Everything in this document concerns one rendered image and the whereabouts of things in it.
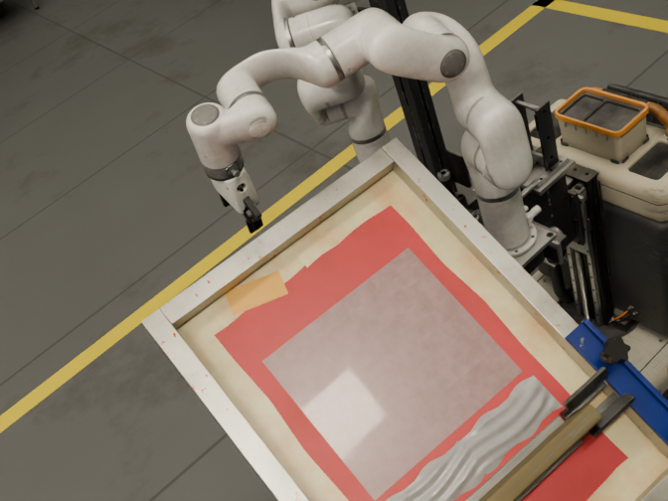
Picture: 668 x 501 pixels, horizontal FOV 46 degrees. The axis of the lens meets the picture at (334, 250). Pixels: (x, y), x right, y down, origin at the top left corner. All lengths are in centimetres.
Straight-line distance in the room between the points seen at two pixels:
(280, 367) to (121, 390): 235
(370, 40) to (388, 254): 39
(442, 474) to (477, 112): 66
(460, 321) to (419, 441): 23
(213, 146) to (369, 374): 48
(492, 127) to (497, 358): 43
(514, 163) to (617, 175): 78
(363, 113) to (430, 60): 59
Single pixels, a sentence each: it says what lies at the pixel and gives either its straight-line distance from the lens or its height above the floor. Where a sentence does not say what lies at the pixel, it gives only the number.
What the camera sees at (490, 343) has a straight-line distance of 144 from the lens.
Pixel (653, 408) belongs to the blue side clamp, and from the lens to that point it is 145.
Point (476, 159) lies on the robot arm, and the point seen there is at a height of 142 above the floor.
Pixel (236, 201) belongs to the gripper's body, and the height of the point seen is 157.
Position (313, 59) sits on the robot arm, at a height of 177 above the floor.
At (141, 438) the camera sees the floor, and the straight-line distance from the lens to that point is 346.
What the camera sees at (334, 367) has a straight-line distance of 139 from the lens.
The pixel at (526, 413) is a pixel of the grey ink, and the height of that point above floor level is 124.
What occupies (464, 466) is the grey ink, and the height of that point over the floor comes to 125.
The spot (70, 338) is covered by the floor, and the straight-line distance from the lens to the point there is 413.
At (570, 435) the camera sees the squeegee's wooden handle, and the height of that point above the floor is 130.
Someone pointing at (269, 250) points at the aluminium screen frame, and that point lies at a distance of 142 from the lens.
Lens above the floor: 241
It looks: 40 degrees down
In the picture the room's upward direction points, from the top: 24 degrees counter-clockwise
